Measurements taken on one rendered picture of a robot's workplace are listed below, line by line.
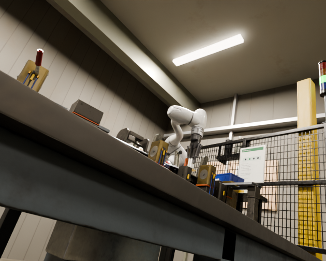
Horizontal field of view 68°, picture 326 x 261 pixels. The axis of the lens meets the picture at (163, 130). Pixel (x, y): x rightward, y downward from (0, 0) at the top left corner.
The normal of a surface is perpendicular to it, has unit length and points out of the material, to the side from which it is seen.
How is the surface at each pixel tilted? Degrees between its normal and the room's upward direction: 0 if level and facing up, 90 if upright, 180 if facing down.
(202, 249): 90
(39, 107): 90
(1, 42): 90
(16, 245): 90
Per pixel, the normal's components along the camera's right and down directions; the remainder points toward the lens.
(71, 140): 0.76, -0.11
